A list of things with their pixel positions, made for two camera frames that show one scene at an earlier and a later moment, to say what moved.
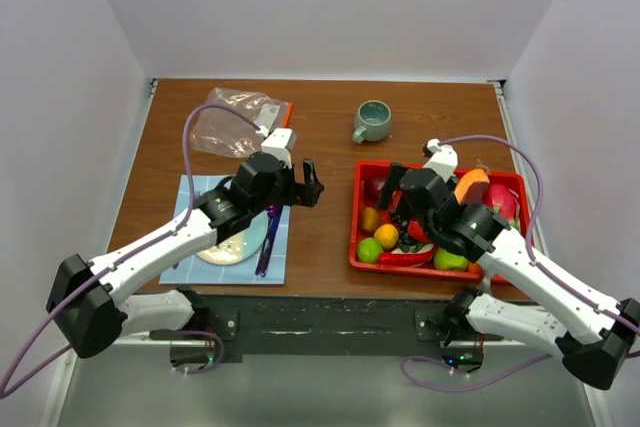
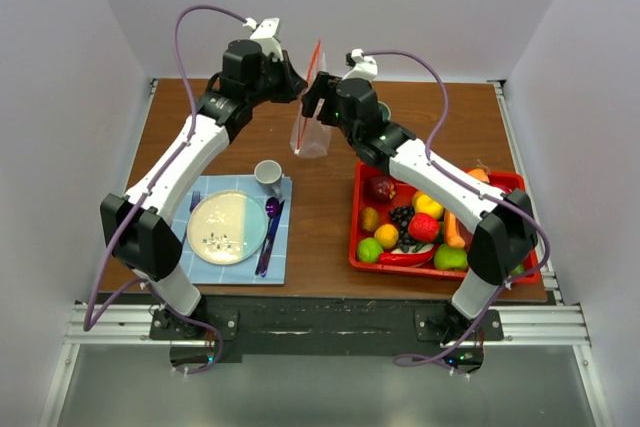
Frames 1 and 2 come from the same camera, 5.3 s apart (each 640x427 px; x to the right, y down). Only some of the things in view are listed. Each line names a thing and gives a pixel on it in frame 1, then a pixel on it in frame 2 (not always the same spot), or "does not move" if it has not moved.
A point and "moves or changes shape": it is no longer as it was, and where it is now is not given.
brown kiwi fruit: [369, 219] does not move
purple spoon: [272, 211] does not move
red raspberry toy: [415, 230] does not move
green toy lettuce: [369, 250] does not move
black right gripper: [390, 185] to [311, 99]
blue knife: [270, 240] does not move
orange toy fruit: [387, 235] does not move
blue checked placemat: [197, 271] does not move
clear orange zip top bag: [228, 133] moves or changes shape
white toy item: [444, 159] to [363, 67]
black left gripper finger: [309, 173] to [294, 82]
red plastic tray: [393, 240] does not move
